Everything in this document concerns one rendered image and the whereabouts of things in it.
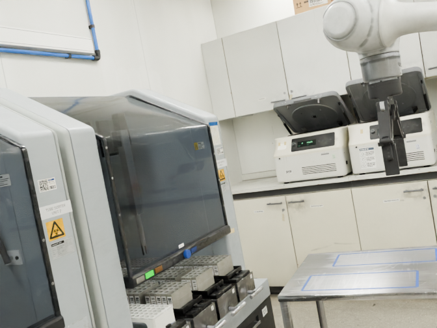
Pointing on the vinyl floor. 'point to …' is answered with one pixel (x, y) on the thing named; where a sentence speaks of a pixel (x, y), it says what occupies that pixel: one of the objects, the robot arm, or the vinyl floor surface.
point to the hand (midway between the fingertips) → (397, 165)
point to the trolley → (361, 278)
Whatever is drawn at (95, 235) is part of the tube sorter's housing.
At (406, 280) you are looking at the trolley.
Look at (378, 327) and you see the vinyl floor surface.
